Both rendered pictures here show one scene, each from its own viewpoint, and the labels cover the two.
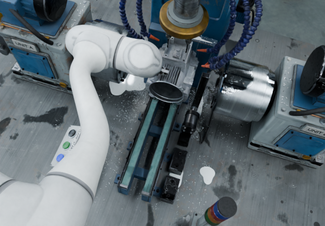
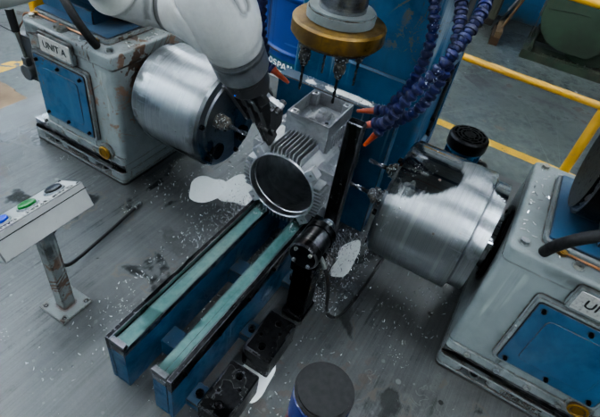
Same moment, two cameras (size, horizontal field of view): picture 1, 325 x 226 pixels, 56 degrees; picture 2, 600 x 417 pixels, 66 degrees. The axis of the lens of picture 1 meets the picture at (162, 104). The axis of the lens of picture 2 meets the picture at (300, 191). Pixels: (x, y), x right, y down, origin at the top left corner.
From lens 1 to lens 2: 0.54 m
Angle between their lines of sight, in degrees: 22
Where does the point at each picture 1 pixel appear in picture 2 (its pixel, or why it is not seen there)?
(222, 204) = (312, 379)
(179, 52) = (323, 115)
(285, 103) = (529, 232)
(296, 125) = (555, 292)
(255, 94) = (462, 206)
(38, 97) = (57, 171)
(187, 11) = not seen: outside the picture
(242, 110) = (430, 239)
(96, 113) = not seen: outside the picture
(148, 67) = not seen: outside the picture
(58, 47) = (104, 54)
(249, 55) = not seen: hidden behind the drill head
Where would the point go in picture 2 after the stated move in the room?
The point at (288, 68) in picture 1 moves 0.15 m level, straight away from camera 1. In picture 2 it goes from (542, 179) to (579, 158)
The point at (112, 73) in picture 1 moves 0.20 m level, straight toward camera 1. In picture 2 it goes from (187, 127) to (162, 187)
